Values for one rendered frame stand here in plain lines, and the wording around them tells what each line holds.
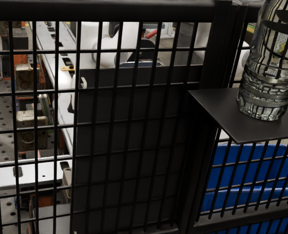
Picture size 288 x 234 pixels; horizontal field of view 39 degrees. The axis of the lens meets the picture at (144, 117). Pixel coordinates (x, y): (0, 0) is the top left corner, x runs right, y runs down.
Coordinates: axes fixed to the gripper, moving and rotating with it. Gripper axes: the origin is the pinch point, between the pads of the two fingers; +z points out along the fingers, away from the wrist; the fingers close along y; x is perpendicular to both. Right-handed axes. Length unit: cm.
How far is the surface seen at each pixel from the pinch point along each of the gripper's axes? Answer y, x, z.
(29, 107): 14.2, -19.6, 4.3
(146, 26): -37, -51, -12
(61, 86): 1.8, -31.7, 3.4
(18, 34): 12, -79, 1
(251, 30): -292, -313, 80
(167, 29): -199, -362, 96
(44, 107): 11.9, -3.9, -4.2
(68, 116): 3.5, -10.0, 3.3
